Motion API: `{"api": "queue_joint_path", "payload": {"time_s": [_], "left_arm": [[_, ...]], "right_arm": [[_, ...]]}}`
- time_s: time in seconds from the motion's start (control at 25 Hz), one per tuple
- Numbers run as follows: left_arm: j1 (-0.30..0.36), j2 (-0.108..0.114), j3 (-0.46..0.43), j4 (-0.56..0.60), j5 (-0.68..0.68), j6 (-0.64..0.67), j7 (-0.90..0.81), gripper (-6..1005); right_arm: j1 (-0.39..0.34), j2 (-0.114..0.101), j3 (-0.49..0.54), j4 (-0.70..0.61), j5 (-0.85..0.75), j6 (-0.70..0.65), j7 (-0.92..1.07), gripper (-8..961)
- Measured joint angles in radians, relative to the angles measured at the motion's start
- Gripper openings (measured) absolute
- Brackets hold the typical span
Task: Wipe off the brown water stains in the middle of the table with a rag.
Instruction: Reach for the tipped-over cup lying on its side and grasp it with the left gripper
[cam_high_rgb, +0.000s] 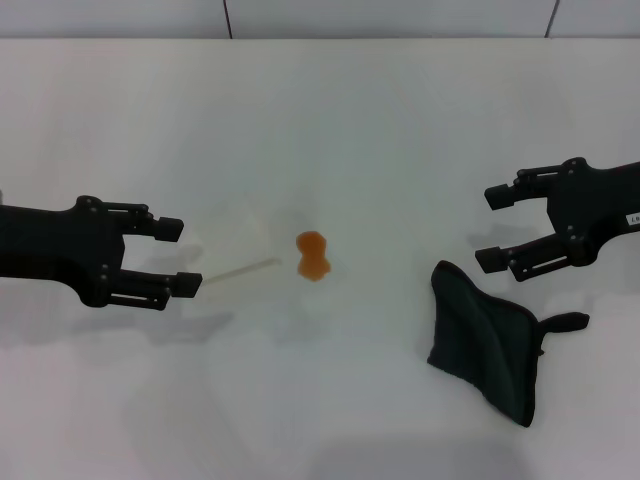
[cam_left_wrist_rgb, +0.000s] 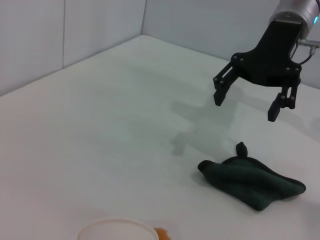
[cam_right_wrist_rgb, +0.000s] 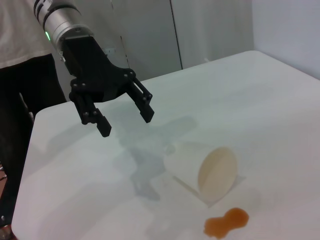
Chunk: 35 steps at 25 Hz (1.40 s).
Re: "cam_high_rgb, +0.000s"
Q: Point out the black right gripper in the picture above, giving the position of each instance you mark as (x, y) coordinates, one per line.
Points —
(600, 205)

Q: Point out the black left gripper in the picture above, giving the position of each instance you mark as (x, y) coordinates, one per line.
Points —
(50, 245)

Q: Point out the white paper cup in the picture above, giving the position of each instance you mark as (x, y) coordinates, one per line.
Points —
(240, 271)

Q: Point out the dark blue rag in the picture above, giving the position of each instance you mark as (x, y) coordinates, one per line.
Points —
(480, 340)

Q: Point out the brown water stain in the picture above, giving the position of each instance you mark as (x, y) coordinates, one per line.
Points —
(312, 260)

